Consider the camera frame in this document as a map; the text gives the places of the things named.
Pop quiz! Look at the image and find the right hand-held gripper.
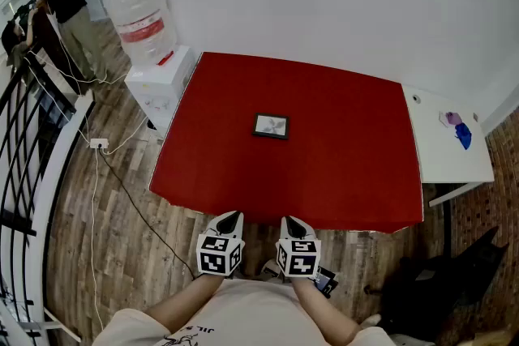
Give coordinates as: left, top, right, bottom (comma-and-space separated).
276, 215, 323, 280

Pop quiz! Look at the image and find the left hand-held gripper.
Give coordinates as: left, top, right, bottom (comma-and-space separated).
195, 210, 247, 278

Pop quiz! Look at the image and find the black picture frame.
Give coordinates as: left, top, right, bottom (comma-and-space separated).
251, 112, 291, 141

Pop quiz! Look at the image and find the person's left forearm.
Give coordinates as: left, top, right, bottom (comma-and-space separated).
144, 273, 226, 335

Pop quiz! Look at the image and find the person's right forearm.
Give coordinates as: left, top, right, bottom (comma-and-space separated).
290, 276, 362, 344

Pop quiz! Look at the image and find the person's white shoe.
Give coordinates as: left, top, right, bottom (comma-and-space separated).
261, 258, 285, 281

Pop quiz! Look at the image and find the red tablecloth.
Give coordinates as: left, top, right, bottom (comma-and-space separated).
148, 51, 425, 234

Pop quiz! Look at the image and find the black handheld device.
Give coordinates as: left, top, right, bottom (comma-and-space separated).
314, 265, 340, 299

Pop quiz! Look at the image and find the person's white shirt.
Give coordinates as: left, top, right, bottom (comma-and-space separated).
92, 278, 397, 346

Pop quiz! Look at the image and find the black bag on floor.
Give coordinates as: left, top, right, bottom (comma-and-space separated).
363, 225, 510, 342

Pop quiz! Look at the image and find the white water dispenser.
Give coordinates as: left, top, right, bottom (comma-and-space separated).
124, 45, 197, 139

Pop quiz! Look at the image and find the white desk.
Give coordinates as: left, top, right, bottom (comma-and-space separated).
401, 83, 496, 208

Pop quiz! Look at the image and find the black metal railing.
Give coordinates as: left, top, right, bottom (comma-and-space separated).
0, 48, 78, 337

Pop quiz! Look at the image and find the clear bagged water bottle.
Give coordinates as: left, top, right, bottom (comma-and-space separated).
102, 0, 178, 66

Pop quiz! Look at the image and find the dark wooden handrail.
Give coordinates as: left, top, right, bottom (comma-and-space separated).
31, 10, 83, 95

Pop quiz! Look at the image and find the black cable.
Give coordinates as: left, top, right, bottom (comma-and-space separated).
98, 149, 197, 280

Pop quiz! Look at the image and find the white cable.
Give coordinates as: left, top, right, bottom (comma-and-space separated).
90, 147, 105, 332
102, 115, 149, 156
23, 48, 92, 146

